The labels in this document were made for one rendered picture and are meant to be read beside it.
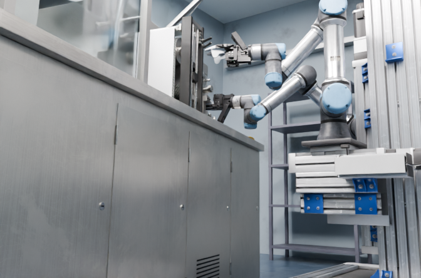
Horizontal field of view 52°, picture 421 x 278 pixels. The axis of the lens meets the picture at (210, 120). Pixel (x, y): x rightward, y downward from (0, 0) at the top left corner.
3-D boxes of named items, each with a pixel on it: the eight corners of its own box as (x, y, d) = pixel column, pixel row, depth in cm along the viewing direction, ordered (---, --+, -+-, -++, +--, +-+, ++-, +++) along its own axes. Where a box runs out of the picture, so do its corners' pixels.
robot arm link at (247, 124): (246, 126, 231) (246, 106, 233) (242, 129, 242) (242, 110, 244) (260, 126, 232) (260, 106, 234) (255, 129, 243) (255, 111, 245)
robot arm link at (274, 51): (285, 57, 188) (285, 39, 189) (260, 59, 190) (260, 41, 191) (285, 63, 195) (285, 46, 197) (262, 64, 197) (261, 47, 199)
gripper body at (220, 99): (217, 97, 254) (236, 96, 250) (217, 111, 253) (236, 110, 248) (212, 94, 247) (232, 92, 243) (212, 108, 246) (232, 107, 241)
